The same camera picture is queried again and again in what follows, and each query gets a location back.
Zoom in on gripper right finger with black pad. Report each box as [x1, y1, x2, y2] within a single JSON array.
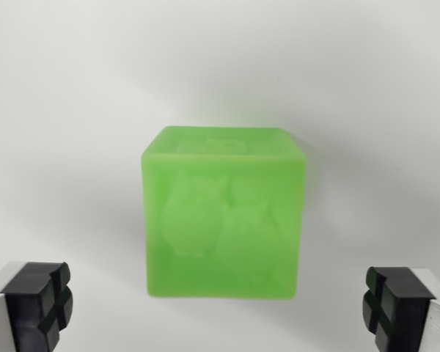
[[362, 265, 440, 352]]

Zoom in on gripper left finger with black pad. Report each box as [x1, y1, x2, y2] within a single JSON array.
[[0, 260, 74, 352]]

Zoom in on green embossed cube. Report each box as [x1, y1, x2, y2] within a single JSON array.
[[139, 125, 307, 302]]

